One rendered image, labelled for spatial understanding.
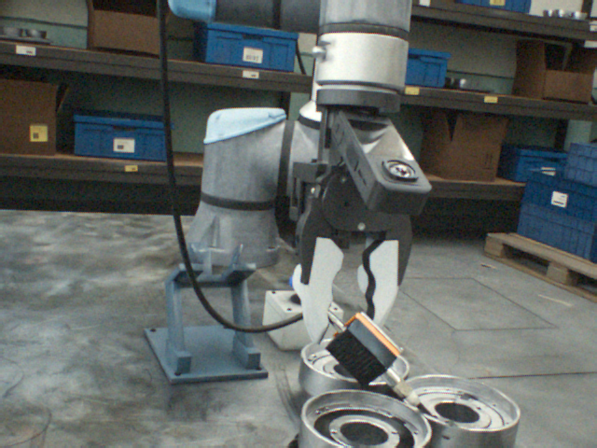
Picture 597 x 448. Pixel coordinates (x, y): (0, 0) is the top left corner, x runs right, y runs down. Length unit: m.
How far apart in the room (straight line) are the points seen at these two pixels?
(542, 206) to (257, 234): 3.84
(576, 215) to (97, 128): 2.77
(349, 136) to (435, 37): 4.66
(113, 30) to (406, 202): 3.54
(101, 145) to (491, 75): 2.78
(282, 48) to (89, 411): 3.69
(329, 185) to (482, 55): 4.86
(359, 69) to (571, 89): 4.62
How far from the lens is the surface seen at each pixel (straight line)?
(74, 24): 4.55
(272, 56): 4.25
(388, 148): 0.57
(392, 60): 0.61
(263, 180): 1.10
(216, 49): 4.16
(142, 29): 4.04
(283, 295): 0.87
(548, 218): 4.82
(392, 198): 0.53
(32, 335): 0.84
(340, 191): 0.60
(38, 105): 4.04
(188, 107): 4.65
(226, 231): 1.11
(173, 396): 0.71
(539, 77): 5.15
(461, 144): 4.81
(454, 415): 0.72
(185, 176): 4.10
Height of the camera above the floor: 1.12
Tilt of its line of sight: 14 degrees down
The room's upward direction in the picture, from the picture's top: 7 degrees clockwise
